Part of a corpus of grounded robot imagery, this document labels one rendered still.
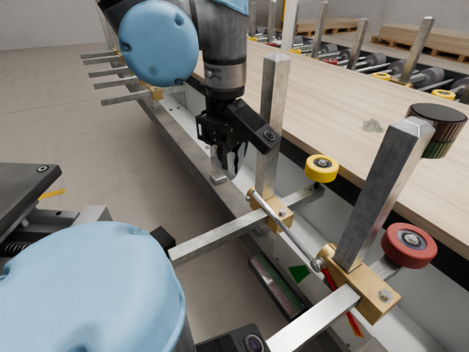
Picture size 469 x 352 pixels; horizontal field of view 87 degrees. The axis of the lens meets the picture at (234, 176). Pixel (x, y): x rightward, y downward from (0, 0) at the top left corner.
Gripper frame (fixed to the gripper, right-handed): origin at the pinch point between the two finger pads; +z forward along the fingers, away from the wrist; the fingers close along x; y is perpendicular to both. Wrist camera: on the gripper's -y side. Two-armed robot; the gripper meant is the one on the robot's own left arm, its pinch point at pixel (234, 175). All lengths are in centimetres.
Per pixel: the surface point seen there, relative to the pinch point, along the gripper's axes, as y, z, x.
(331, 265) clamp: -25.7, 5.6, 4.1
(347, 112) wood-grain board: -8, 2, -55
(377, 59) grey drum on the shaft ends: 9, 9, -172
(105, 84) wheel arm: 115, 11, -31
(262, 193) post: -5.1, 5.8, -4.7
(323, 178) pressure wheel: -15.3, 3.2, -15.8
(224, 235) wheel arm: -3.8, 9.6, 8.5
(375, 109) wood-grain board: -15, 2, -64
